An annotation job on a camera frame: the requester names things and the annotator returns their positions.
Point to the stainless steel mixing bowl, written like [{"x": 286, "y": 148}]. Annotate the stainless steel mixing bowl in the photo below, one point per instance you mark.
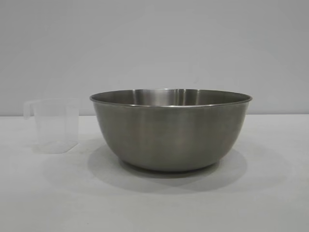
[{"x": 169, "y": 135}]

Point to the clear plastic measuring cup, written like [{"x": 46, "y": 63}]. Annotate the clear plastic measuring cup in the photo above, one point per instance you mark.
[{"x": 55, "y": 125}]

